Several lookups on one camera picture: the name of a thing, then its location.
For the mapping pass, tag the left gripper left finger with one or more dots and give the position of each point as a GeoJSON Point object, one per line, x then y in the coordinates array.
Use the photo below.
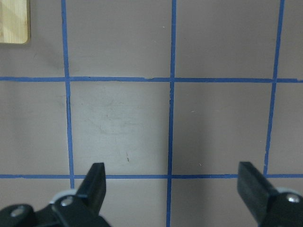
{"type": "Point", "coordinates": [80, 209]}

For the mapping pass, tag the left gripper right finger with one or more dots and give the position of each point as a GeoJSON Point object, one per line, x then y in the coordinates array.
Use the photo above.
{"type": "Point", "coordinates": [270, 206]}

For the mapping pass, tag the wooden cup tree stand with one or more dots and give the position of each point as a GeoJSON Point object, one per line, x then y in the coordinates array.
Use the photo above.
{"type": "Point", "coordinates": [14, 21]}

